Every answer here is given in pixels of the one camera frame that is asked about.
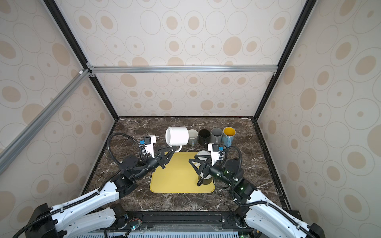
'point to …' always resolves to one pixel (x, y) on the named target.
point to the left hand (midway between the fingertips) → (178, 149)
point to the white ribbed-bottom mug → (203, 152)
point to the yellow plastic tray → (179, 175)
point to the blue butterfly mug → (228, 134)
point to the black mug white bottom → (204, 180)
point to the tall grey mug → (216, 135)
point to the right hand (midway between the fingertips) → (193, 160)
